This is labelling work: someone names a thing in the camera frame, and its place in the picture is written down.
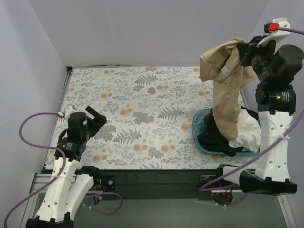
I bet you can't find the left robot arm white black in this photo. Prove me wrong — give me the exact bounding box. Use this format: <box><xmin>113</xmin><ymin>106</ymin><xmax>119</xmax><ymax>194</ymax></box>
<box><xmin>26</xmin><ymin>106</ymin><xmax>107</xmax><ymax>228</ymax></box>

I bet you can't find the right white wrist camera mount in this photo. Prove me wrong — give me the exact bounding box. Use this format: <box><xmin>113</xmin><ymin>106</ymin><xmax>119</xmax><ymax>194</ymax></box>
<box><xmin>257</xmin><ymin>18</ymin><xmax>290</xmax><ymax>47</ymax></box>

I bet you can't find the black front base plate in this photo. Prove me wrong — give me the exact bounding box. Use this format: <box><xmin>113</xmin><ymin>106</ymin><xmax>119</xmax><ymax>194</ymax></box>
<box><xmin>94</xmin><ymin>169</ymin><xmax>219</xmax><ymax>200</ymax></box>

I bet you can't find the teal plastic basket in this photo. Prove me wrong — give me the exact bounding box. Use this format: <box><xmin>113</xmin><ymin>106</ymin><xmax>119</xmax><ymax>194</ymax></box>
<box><xmin>191</xmin><ymin>109</ymin><xmax>261</xmax><ymax>157</ymax></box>

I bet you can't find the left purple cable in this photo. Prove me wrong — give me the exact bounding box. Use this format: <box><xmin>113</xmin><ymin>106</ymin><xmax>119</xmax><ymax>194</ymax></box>
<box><xmin>0</xmin><ymin>112</ymin><xmax>123</xmax><ymax>228</ymax></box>

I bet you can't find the black t shirt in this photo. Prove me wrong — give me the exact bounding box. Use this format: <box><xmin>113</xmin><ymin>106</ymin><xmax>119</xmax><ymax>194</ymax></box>
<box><xmin>198</xmin><ymin>106</ymin><xmax>259</xmax><ymax>157</ymax></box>

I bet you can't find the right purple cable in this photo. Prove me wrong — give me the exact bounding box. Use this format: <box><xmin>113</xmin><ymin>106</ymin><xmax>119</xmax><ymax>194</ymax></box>
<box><xmin>199</xmin><ymin>26</ymin><xmax>304</xmax><ymax>212</ymax></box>

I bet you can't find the beige t shirt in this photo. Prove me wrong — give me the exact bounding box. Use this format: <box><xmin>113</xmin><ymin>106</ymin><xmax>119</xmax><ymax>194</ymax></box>
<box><xmin>199</xmin><ymin>38</ymin><xmax>256</xmax><ymax>141</ymax></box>

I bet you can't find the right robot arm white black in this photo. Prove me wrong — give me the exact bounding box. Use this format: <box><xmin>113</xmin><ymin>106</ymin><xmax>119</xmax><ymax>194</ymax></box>
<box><xmin>215</xmin><ymin>36</ymin><xmax>304</xmax><ymax>195</ymax></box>

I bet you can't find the floral patterned table mat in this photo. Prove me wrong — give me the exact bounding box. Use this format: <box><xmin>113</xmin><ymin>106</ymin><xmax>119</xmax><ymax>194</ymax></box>
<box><xmin>62</xmin><ymin>66</ymin><xmax>250</xmax><ymax>169</ymax></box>

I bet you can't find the purple cable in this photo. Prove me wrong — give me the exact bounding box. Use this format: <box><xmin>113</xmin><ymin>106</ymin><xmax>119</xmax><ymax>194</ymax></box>
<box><xmin>0</xmin><ymin>112</ymin><xmax>123</xmax><ymax>228</ymax></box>
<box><xmin>199</xmin><ymin>26</ymin><xmax>304</xmax><ymax>212</ymax></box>

